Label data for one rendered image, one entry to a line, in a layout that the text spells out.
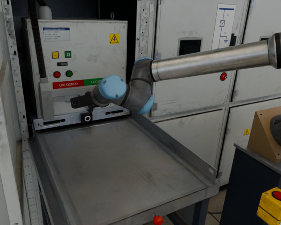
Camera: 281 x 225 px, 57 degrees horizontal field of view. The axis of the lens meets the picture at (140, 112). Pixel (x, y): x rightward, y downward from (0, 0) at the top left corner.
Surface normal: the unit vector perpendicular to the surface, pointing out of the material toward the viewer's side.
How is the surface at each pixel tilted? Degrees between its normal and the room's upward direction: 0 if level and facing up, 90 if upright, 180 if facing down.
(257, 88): 90
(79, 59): 90
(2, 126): 90
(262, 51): 74
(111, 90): 57
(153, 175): 0
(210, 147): 90
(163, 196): 0
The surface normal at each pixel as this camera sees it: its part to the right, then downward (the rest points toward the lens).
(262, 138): -0.88, 0.14
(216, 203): 0.04, -0.92
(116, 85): 0.35, -0.19
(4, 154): 0.39, 0.37
